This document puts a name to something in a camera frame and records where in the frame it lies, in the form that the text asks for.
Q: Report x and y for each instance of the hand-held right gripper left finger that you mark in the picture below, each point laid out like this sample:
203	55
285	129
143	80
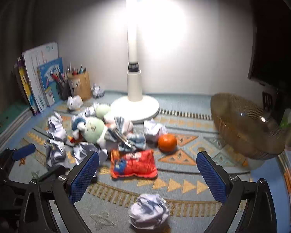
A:
84	177

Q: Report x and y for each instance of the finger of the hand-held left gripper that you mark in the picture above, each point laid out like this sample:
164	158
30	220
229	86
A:
53	171
24	151

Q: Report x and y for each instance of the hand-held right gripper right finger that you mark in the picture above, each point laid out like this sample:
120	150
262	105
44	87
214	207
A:
211	177

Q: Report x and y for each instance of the white paper ball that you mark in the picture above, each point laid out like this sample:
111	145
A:
75	102
149	211
88	111
83	150
155	128
55	153
98	91
56	126

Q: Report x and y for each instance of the large three-ball dango plush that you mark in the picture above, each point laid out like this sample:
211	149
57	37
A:
94	128

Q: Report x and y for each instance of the red snack packet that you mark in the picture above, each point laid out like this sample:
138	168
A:
133	165

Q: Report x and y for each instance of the blue and white plush toy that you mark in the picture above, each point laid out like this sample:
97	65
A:
77	123

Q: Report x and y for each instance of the woven wicker basket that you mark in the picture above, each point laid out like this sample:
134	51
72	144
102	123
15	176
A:
235	128

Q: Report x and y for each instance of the orange mandarin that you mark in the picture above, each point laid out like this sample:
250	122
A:
167	143

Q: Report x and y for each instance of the plaid tissue packet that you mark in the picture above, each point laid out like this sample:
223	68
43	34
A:
122	126
135	142

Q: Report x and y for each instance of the small dango plush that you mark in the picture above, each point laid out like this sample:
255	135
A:
103	110

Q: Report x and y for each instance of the blue patterned table mat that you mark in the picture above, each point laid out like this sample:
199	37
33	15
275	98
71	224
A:
189	187

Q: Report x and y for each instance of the stack of green books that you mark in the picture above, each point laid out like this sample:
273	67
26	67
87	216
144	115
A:
7	123

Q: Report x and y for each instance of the yellow and purple book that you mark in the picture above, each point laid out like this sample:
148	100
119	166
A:
24	85

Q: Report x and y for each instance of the black mesh pen holder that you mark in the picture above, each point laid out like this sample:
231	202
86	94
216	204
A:
64	91

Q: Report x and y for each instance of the blue cover book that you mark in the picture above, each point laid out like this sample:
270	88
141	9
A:
51	77

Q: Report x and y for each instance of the bunch of pens in mesh holder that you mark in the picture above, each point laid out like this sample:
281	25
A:
58	77

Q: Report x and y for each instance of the cardboard pen holder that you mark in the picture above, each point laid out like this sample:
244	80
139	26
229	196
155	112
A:
81	87

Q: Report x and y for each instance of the upright books and folders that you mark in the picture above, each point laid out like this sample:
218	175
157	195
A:
35	60

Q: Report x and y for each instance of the pale green packet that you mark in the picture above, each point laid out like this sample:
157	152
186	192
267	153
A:
287	119

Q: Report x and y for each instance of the bunch of pens in wooden holder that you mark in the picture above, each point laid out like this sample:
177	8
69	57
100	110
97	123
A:
76	70

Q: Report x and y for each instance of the white desk lamp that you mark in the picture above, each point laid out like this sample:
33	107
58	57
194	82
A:
134	87

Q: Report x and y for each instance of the dark grey curtain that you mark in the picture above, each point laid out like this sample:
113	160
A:
14	29

